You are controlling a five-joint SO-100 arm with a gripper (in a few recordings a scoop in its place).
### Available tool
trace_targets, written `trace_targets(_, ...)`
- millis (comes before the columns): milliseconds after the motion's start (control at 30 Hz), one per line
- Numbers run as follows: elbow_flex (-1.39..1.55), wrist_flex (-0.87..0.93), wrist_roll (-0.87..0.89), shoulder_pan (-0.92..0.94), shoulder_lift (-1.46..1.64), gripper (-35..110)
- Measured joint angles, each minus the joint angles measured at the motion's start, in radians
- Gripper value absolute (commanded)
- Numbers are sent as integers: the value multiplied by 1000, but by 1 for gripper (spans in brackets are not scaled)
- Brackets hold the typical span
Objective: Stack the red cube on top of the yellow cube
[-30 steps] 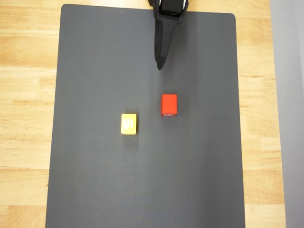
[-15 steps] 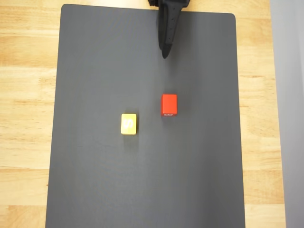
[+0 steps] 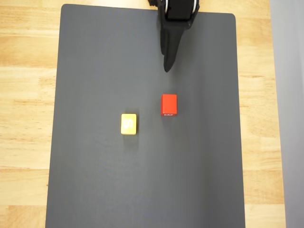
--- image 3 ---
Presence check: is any dark grey mat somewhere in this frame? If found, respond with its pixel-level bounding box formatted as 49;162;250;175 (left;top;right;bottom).
45;3;246;228

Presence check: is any yellow wooden cube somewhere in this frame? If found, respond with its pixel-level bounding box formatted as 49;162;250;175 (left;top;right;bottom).
120;113;138;136

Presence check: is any red wooden cube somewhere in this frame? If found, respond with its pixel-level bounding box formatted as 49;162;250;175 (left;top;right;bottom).
161;94;178;117

